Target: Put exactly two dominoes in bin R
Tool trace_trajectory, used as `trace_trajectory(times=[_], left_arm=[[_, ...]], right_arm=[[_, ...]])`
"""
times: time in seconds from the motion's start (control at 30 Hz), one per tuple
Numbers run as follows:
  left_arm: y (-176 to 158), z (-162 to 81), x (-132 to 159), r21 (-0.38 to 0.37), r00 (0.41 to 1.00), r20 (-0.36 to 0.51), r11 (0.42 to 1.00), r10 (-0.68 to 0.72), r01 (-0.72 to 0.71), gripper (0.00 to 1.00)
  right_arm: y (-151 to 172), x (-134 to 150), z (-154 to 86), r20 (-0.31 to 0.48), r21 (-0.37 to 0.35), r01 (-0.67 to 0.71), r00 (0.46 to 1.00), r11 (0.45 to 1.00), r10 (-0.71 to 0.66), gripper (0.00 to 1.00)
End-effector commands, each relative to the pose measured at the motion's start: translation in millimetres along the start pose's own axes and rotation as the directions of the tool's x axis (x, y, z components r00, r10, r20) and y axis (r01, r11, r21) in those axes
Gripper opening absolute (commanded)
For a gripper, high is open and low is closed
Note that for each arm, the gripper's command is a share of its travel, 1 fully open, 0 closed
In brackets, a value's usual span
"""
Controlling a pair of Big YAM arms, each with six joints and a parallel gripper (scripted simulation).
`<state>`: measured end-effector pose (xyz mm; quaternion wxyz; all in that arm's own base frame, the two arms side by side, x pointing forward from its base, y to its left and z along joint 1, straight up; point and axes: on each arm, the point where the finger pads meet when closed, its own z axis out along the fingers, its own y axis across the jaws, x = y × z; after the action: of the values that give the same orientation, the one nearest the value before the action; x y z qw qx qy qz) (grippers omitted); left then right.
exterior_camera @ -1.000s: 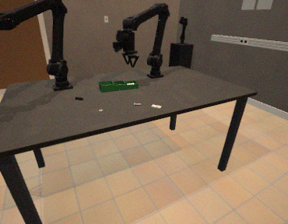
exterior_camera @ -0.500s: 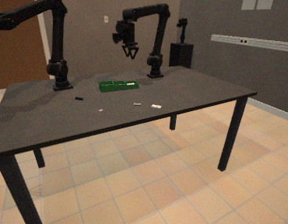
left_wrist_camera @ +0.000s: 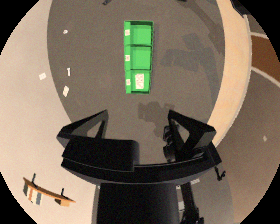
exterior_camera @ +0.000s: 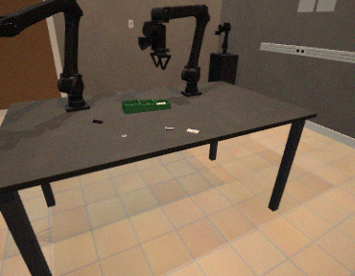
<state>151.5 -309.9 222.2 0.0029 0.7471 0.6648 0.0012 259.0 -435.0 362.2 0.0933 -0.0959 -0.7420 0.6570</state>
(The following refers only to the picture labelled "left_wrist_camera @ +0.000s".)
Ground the green rack of bins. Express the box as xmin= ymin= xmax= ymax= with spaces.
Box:
xmin=124 ymin=21 xmax=153 ymax=94

